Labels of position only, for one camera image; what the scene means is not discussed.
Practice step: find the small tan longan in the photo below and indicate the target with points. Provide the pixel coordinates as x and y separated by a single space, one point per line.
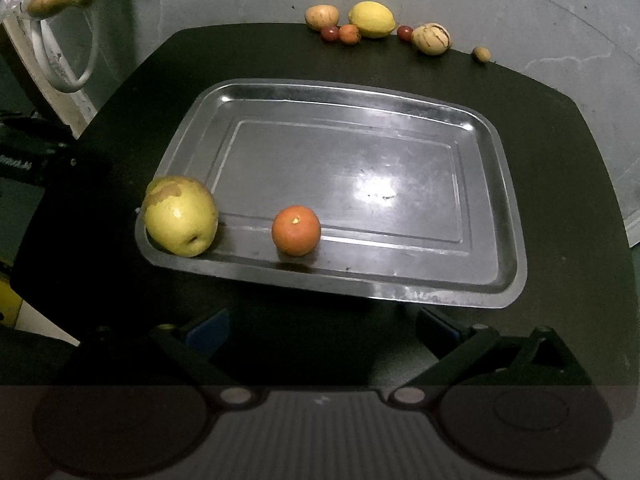
482 54

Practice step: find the silver metal tray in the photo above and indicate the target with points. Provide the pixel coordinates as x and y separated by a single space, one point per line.
414 195

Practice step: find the striped pepino melon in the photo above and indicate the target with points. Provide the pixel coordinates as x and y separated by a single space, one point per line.
431 38

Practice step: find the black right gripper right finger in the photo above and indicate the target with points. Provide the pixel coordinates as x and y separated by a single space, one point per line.
480 355

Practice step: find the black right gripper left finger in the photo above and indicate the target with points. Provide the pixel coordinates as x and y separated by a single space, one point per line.
199 339

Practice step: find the green yellow pear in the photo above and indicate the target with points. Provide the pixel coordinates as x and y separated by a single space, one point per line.
180 214

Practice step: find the dark red cherry tomato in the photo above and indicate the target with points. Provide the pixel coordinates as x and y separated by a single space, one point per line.
330 33

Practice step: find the black table mat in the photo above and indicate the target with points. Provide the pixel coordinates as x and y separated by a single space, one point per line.
79 266

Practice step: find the orange tangerine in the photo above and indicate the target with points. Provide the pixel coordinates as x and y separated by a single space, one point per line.
296 231

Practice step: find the yellow lemon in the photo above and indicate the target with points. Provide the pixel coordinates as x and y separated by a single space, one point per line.
373 19

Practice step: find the small orange persimmon fruit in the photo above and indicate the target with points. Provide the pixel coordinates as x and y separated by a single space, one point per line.
349 34

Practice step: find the peach coloured round fruit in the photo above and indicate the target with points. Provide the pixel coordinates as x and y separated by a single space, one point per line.
321 16

